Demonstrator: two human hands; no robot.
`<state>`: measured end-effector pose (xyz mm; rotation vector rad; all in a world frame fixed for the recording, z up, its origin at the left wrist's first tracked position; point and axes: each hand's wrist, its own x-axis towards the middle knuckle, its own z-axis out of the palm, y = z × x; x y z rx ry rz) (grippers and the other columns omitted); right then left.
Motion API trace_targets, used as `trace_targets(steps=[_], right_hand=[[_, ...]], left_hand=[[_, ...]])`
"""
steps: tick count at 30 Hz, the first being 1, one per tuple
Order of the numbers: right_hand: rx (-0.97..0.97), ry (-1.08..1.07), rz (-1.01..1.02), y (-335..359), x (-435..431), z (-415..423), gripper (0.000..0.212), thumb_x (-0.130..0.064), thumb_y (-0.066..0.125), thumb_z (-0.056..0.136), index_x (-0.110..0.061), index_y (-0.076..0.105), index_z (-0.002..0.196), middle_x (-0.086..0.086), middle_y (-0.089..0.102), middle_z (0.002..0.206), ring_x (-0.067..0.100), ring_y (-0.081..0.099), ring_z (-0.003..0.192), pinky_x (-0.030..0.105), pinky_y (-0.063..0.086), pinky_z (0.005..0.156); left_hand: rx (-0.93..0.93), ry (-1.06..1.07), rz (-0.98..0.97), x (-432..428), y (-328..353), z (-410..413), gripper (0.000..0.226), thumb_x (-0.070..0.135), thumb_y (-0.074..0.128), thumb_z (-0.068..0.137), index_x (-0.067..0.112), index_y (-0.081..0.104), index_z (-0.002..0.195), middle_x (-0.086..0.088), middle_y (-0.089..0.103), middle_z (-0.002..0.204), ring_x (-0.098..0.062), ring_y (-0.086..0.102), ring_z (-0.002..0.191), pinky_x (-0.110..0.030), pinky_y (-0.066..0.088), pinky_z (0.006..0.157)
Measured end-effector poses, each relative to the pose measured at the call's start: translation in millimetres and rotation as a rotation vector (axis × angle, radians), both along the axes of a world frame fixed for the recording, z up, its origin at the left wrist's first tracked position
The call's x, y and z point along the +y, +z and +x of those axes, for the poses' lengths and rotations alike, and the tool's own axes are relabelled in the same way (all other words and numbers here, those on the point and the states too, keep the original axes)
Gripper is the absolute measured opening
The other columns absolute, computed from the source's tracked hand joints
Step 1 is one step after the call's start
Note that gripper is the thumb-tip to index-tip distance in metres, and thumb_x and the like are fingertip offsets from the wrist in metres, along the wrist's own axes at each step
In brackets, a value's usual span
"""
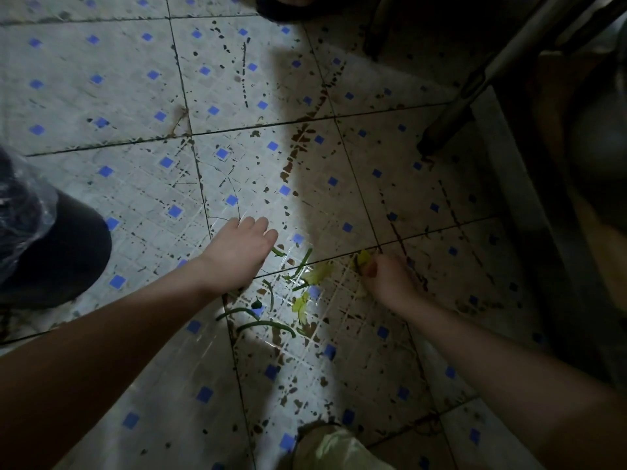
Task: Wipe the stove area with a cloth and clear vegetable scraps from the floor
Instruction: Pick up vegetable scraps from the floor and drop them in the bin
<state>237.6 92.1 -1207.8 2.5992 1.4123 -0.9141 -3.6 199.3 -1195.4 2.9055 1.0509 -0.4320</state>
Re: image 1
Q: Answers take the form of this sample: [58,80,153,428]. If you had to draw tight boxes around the person's left hand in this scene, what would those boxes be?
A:
[198,215,279,297]

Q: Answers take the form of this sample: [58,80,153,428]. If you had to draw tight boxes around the person's right hand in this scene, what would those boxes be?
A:
[356,253,422,314]

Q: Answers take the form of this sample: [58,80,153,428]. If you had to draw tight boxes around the pile of green vegetable scraps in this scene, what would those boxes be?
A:
[215,245,339,338]

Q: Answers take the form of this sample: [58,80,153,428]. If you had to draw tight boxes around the person's right forearm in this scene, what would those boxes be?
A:
[399,293,627,470]

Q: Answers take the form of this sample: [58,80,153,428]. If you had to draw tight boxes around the person's left forearm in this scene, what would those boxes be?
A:
[0,261,226,470]

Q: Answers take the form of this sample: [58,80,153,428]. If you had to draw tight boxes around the dark trash bin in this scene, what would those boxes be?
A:
[0,151,114,309]

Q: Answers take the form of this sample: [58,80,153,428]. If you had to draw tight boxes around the clear bin liner bag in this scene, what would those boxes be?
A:
[0,146,59,285]

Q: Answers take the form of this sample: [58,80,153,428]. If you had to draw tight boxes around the dark slipper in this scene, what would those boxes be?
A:
[254,0,334,20]

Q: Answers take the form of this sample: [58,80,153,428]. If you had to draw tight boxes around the dark wooden stool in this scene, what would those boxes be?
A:
[362,0,627,387]

